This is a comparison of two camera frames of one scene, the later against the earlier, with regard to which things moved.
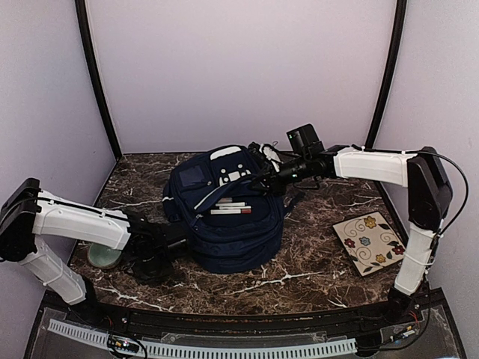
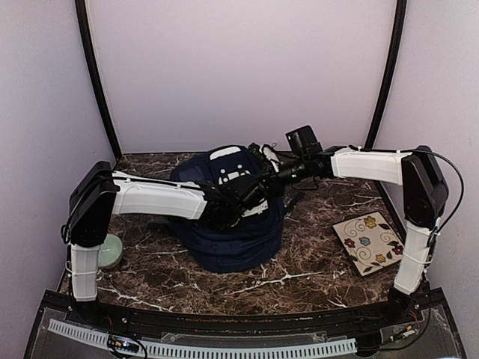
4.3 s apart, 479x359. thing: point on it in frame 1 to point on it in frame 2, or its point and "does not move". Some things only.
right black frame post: (400, 19) does not move
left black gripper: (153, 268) to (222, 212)
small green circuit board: (123, 343) does not move
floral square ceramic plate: (371, 242) does not move
